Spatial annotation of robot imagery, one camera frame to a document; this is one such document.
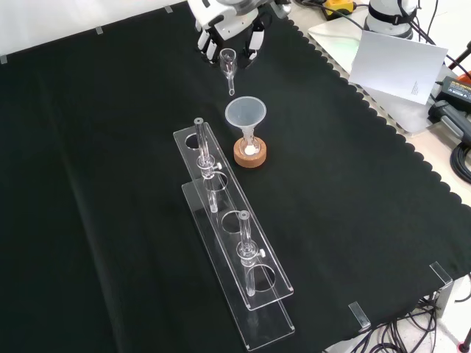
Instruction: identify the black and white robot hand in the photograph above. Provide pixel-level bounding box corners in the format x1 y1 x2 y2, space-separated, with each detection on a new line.
188 0 275 70

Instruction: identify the clear glass weighing funnel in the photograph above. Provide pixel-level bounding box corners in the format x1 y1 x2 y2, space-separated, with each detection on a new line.
219 47 238 97

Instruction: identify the translucent plastic funnel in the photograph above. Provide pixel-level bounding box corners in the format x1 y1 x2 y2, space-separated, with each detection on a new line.
224 96 267 143

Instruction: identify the clear acrylic funnel stand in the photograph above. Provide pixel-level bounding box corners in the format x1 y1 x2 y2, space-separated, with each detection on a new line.
172 117 296 351

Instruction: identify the yellow stop button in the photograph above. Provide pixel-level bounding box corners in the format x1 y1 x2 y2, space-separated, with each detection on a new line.
322 0 357 20

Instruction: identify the round-bottom glass flask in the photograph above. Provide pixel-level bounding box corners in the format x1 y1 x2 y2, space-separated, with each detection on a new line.
238 129 262 157

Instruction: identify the white paper sheet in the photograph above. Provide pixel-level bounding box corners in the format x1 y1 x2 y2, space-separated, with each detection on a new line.
347 29 449 107

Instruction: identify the black cloth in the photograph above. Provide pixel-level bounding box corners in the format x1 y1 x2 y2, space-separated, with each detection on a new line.
0 0 471 353

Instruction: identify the pale board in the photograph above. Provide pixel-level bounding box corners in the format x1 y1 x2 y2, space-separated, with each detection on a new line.
307 16 437 134

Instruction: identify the black power adapter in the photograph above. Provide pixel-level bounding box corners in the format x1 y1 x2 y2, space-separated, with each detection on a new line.
439 75 471 108

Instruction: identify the clear cloth clamp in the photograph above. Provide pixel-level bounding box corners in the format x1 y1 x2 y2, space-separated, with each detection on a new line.
429 261 453 286
347 301 372 330

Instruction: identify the cork ring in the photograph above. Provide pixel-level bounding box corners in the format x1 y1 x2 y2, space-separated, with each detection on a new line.
233 138 267 169

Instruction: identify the black handle tool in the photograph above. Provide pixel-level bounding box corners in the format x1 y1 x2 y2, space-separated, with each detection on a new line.
428 99 471 141

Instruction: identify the coiled black cable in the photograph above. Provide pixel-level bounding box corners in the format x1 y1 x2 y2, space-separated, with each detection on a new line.
450 141 471 185

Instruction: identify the black cable bundle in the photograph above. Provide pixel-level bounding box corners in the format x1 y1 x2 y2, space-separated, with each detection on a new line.
341 290 471 353

